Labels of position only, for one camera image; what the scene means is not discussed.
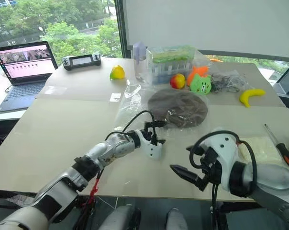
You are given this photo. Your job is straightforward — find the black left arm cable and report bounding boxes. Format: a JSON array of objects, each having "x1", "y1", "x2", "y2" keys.
[{"x1": 104, "y1": 110, "x2": 157, "y2": 144}]

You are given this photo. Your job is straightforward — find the green cat-shaped toy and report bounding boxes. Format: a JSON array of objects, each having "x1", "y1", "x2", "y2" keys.
[{"x1": 189, "y1": 73, "x2": 212, "y2": 95}]

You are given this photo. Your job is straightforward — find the clear box with green contents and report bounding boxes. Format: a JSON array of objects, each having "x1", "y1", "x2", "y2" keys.
[{"x1": 146, "y1": 45, "x2": 197, "y2": 85}]

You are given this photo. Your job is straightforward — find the clear purple-lid bottle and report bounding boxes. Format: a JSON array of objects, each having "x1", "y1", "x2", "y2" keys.
[{"x1": 132, "y1": 41, "x2": 148, "y2": 81}]

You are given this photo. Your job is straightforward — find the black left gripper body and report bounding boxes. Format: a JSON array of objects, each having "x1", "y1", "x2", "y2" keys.
[{"x1": 144, "y1": 121, "x2": 159, "y2": 146}]

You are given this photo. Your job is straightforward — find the white board panel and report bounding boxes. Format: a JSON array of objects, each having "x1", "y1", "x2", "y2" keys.
[{"x1": 123, "y1": 0, "x2": 289, "y2": 63}]

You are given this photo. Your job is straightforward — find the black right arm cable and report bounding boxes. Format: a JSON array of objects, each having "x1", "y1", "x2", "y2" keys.
[{"x1": 189, "y1": 130, "x2": 258, "y2": 192}]

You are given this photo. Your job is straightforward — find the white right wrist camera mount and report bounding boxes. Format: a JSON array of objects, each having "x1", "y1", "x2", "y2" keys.
[{"x1": 201, "y1": 130, "x2": 243, "y2": 193}]

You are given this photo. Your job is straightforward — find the yellow green toy pepper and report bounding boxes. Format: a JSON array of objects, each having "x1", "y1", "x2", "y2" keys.
[{"x1": 109, "y1": 65, "x2": 126, "y2": 81}]

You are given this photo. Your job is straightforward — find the black hanging cable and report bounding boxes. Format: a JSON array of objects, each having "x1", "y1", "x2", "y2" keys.
[{"x1": 211, "y1": 183, "x2": 219, "y2": 230}]

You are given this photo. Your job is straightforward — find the orange cat-shaped toy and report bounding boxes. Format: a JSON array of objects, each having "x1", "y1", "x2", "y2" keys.
[{"x1": 186, "y1": 65, "x2": 209, "y2": 87}]

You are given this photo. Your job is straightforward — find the open laptop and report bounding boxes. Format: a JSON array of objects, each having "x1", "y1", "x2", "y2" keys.
[{"x1": 0, "y1": 40, "x2": 59, "y2": 113}]

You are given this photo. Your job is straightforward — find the white granule-filled bag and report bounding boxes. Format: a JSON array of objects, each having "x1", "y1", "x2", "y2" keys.
[{"x1": 237, "y1": 136, "x2": 283, "y2": 166}]

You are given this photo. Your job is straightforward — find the brown round plate in bag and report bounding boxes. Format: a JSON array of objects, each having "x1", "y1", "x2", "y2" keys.
[{"x1": 148, "y1": 88, "x2": 209, "y2": 129}]

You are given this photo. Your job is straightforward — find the clear bag of black cables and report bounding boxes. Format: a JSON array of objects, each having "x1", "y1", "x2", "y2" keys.
[{"x1": 208, "y1": 69, "x2": 250, "y2": 94}]

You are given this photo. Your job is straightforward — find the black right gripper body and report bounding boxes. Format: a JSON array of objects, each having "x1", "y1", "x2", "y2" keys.
[{"x1": 198, "y1": 146, "x2": 220, "y2": 192}]

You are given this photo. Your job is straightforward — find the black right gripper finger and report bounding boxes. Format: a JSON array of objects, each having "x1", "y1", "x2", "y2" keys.
[
  {"x1": 169, "y1": 164, "x2": 200, "y2": 185},
  {"x1": 186, "y1": 144, "x2": 205, "y2": 155}
]

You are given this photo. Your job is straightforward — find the dark rounded shape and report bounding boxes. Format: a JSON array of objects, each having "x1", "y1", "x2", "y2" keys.
[
  {"x1": 103, "y1": 203, "x2": 142, "y2": 230},
  {"x1": 165, "y1": 207, "x2": 189, "y2": 230}
]

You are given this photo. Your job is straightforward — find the red cord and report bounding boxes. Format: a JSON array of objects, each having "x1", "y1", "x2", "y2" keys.
[{"x1": 88, "y1": 176, "x2": 100, "y2": 205}]

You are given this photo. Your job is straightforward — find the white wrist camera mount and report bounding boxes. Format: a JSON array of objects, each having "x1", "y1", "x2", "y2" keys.
[
  {"x1": 134, "y1": 129, "x2": 163, "y2": 160},
  {"x1": 201, "y1": 130, "x2": 243, "y2": 193}
]

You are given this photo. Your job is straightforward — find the black white handheld controller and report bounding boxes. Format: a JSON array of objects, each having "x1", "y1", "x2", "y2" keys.
[{"x1": 61, "y1": 54, "x2": 102, "y2": 71}]

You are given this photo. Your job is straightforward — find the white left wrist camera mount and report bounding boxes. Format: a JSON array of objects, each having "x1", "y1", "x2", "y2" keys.
[{"x1": 134, "y1": 129, "x2": 163, "y2": 160}]

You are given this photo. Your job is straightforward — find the clear plastic bag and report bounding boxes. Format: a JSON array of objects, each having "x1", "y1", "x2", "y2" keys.
[{"x1": 113, "y1": 80, "x2": 212, "y2": 135}]

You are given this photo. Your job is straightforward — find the red yellow toy apple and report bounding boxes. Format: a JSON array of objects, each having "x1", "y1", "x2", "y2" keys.
[{"x1": 169, "y1": 73, "x2": 187, "y2": 90}]

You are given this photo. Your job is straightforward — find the orange black handle screwdriver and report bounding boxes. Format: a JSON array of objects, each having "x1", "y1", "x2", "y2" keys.
[{"x1": 264, "y1": 123, "x2": 289, "y2": 171}]

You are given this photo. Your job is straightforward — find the yellow toy banana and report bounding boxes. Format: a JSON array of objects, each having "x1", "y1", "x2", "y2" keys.
[{"x1": 239, "y1": 89, "x2": 267, "y2": 109}]

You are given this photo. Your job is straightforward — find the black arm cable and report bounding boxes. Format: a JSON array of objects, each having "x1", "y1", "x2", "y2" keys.
[
  {"x1": 104, "y1": 110, "x2": 157, "y2": 144},
  {"x1": 189, "y1": 130, "x2": 258, "y2": 192}
]

